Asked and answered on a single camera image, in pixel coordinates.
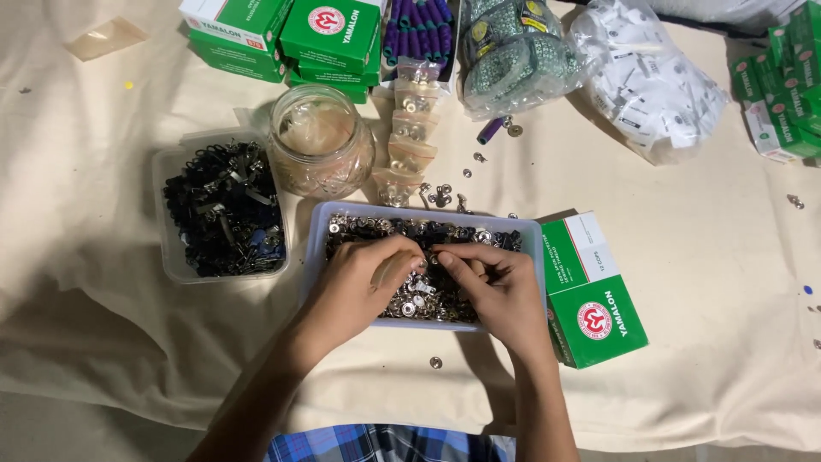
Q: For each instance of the person's right hand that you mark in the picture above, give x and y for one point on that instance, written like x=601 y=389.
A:
x=507 y=301

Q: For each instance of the person's left hand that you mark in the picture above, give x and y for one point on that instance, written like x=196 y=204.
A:
x=346 y=289

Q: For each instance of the clear plastic tub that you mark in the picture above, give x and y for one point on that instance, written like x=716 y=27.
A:
x=311 y=256
x=168 y=269

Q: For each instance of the heap of silver fasteners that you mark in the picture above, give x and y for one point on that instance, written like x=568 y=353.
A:
x=359 y=226

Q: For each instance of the green white thread box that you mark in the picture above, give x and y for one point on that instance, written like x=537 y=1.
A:
x=237 y=19
x=593 y=295

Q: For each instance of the small clear bag of buttons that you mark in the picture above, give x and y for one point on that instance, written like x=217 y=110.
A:
x=397 y=187
x=417 y=99
x=412 y=128
x=418 y=70
x=410 y=155

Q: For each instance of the glass jar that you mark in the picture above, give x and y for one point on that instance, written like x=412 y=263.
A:
x=321 y=170

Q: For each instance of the scattered loose silver buttons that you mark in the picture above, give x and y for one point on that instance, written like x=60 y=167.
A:
x=444 y=196

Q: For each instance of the heap of black zipper sliders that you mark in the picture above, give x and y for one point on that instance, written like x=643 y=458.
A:
x=221 y=208

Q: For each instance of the blue plaid shorts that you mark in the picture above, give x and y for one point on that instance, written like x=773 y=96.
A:
x=385 y=446

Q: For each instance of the clear plastic bags bundle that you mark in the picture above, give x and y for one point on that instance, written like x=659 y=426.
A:
x=314 y=128

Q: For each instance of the single purple thread cone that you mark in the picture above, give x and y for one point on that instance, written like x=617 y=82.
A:
x=491 y=130

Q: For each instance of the bag of green patterned rolls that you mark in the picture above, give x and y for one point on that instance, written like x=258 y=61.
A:
x=513 y=58

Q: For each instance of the white carton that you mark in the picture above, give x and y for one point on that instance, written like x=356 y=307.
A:
x=453 y=58

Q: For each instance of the cream cloth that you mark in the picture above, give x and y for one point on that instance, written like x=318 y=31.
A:
x=96 y=289

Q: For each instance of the bag of white labels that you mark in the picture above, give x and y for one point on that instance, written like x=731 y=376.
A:
x=648 y=83

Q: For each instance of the row of purple thread spools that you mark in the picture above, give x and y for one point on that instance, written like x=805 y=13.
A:
x=417 y=29

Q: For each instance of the stack of green cartons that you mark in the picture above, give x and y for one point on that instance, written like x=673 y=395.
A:
x=779 y=96

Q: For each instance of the clear plastic scrap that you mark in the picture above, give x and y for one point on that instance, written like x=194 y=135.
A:
x=106 y=38

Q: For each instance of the grey plastic bag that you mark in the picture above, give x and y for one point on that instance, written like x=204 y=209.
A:
x=718 y=9

